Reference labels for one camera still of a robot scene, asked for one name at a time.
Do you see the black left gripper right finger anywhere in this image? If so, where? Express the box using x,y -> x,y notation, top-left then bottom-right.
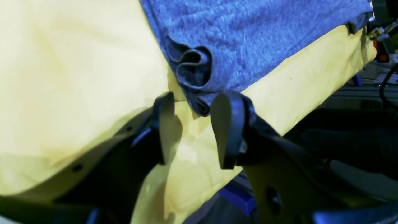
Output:
210,91 -> 397,224

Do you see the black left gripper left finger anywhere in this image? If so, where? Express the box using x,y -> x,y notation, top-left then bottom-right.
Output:
0,92 -> 175,224

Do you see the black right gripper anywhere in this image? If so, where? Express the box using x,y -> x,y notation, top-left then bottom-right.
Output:
367,0 -> 398,63

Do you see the grey long-sleeve T-shirt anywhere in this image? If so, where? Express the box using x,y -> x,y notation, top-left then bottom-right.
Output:
140,0 -> 373,116

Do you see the red black clamp right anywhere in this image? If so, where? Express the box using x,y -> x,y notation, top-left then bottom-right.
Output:
374,40 -> 390,63

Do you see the yellow table cloth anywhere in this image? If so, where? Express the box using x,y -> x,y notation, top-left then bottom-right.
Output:
1,0 -> 376,224

